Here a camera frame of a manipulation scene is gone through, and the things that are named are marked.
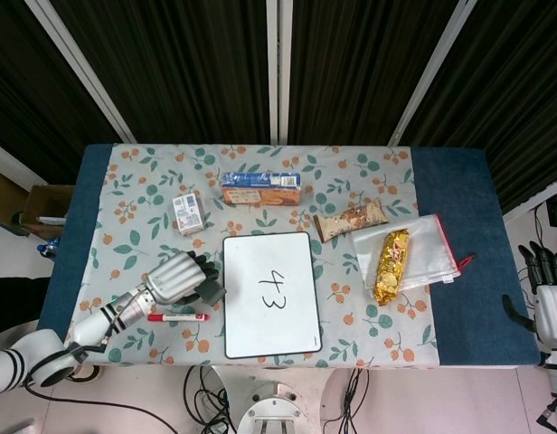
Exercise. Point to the plastic water bottle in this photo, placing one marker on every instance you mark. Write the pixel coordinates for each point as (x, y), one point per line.
(50, 248)

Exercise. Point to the white frame post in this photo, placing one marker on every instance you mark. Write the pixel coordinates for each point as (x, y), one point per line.
(278, 68)
(434, 68)
(84, 72)

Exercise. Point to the floral tablecloth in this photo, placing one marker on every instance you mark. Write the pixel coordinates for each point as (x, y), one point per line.
(351, 330)

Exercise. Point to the brown snack packet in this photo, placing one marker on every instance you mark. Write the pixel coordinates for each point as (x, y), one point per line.
(351, 221)

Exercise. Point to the orange cookie box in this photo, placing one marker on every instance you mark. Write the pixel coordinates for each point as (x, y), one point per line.
(260, 192)

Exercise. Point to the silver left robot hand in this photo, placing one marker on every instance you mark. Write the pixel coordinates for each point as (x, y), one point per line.
(174, 278)

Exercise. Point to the red and white marker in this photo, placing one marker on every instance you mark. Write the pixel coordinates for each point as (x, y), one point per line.
(179, 317)

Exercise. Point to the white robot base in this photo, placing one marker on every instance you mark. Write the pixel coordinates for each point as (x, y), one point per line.
(269, 407)

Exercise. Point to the white dry-erase board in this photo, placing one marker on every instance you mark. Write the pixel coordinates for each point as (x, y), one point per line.
(269, 325)

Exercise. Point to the cardboard box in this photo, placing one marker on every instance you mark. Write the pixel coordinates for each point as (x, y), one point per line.
(39, 205)

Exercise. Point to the gold foil snack packet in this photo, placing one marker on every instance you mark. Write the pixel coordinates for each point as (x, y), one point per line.
(391, 267)

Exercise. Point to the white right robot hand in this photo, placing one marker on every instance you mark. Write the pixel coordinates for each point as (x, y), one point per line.
(552, 312)

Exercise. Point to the blue table cover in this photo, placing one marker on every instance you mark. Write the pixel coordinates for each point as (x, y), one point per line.
(464, 226)

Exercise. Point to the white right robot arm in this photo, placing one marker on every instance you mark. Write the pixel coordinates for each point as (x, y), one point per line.
(556, 384)

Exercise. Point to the black pleated curtain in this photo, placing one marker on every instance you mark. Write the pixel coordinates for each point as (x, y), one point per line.
(30, 90)
(360, 63)
(179, 68)
(518, 90)

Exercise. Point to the dark grey board eraser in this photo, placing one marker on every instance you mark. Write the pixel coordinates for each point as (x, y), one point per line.
(213, 294)

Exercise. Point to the clear zip pouch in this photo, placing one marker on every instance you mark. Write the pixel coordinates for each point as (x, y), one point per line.
(427, 253)

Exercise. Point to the small white blue carton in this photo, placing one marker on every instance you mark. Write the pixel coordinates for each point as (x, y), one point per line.
(188, 214)

